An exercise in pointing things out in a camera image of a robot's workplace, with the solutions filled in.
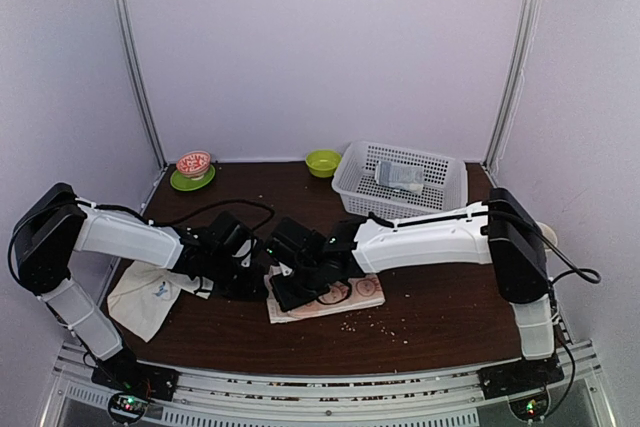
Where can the red patterned bowl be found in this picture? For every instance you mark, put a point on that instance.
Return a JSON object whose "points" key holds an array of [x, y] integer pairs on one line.
{"points": [[194, 165]]}

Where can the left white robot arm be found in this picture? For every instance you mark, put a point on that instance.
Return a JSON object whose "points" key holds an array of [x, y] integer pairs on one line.
{"points": [[60, 224]]}

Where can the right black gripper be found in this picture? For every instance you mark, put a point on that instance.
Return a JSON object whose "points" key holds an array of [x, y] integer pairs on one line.
{"points": [[285, 300]]}

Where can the beige paper cup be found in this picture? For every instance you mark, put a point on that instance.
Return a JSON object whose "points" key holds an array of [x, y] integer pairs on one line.
{"points": [[548, 233]]}

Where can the left aluminium frame post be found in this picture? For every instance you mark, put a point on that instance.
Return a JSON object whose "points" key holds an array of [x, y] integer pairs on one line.
{"points": [[134, 71]]}

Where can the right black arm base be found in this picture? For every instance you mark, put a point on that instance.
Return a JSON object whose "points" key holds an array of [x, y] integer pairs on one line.
{"points": [[519, 376]]}

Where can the front aluminium rail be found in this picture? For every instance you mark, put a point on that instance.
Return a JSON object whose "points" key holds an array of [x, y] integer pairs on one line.
{"points": [[443, 397]]}

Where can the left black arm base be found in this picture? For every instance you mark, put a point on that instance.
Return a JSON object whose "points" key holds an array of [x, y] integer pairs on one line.
{"points": [[123, 372]]}

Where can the aluminium frame post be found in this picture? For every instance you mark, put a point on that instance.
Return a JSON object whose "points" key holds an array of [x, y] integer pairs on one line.
{"points": [[514, 82], [134, 71]]}

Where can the white plastic perforated basket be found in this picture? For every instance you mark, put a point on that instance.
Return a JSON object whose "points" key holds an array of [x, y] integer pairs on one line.
{"points": [[445, 182]]}

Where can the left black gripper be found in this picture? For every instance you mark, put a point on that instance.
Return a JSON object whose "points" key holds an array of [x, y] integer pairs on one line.
{"points": [[252, 287]]}

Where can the right aluminium frame post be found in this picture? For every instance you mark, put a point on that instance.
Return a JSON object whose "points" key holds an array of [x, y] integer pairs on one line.
{"points": [[514, 82]]}

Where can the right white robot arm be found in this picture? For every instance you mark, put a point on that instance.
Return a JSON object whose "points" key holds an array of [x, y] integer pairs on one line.
{"points": [[498, 231]]}

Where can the white towel blue print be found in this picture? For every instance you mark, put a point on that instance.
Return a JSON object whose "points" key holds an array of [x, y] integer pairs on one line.
{"points": [[142, 299]]}

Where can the orange bunny pattern towel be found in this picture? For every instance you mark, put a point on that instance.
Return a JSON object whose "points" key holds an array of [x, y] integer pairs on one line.
{"points": [[357, 294]]}

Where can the small green bowl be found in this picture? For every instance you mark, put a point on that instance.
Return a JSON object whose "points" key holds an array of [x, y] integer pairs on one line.
{"points": [[323, 163]]}

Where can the green plate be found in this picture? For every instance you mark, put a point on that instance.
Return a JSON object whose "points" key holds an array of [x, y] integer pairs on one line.
{"points": [[184, 184]]}

